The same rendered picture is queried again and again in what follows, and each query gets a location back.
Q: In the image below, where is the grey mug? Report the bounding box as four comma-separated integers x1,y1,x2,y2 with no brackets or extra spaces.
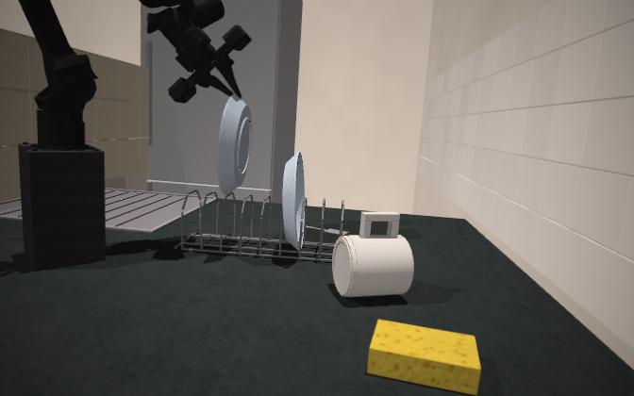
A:
332,212,414,297

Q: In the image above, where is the white round plate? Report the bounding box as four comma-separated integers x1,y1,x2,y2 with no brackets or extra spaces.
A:
217,93,252,195
282,152,305,251

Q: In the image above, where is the yellow sponge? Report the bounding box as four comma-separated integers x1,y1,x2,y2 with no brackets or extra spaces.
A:
367,320,481,395

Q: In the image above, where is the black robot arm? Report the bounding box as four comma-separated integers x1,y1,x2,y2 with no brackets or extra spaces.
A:
19,0,225,151

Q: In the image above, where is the beige tiled wall panel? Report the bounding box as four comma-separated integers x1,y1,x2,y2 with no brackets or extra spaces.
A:
0,28,149,202

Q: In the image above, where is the grey metal dish rack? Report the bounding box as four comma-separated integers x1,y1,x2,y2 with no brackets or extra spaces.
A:
175,190,335,262

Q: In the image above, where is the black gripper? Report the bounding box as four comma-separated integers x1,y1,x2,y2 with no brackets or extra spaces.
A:
168,25,252,104

